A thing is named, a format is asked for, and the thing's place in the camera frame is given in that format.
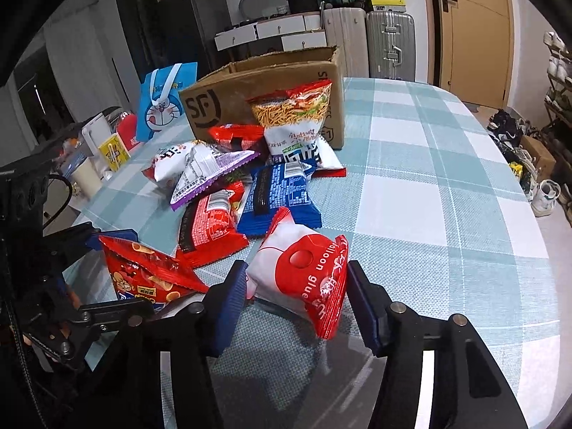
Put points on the white kettle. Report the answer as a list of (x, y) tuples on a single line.
[(96, 134)]

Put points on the blue snack packet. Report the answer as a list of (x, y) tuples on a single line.
[(281, 196)]

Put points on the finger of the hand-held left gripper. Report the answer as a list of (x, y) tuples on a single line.
[(111, 317), (111, 237)]

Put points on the brown cardboard box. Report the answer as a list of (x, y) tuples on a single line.
[(268, 71)]

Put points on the beige suitcase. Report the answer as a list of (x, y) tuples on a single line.
[(346, 42)]

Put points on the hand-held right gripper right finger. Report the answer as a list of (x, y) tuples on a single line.
[(368, 313)]

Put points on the small cardboard box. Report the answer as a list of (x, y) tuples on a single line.
[(538, 154)]

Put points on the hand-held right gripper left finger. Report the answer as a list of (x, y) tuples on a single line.
[(228, 308)]

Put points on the group of shoes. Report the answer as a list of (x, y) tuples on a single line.
[(558, 58)]

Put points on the white drawer cabinet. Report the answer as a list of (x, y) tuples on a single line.
[(268, 31)]

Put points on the white red round-print snack packet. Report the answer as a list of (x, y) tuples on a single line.
[(297, 272)]

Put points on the silver suitcase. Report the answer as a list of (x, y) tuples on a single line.
[(391, 44)]

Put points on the pile of dark shoes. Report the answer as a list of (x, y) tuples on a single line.
[(509, 134)]

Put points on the white purple-edged snack packet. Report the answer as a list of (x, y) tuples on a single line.
[(205, 172)]

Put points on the wooden shoe rack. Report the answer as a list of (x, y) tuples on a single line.
[(552, 111)]

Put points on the black refrigerator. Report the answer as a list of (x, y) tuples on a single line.
[(192, 31)]

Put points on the wooden door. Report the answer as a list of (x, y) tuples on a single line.
[(476, 31)]

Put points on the red pouch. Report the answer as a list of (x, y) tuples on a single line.
[(128, 132)]

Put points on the silver snack bag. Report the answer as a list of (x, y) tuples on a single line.
[(167, 161)]

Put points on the red cookie packet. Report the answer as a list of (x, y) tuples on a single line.
[(234, 136)]

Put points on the blue cartoon tote bag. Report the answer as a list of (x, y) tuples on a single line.
[(163, 102)]

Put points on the white sneaker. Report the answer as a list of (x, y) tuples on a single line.
[(546, 196)]

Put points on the black yellow shoe box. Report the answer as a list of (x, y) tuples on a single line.
[(388, 4)]

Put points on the white blue-print snack packet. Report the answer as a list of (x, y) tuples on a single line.
[(328, 158)]

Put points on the red white noodle snack packet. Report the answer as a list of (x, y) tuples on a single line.
[(290, 116)]

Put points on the white cup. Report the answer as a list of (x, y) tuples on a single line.
[(87, 178)]

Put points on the red white-text snack packet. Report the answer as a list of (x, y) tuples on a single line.
[(210, 228)]

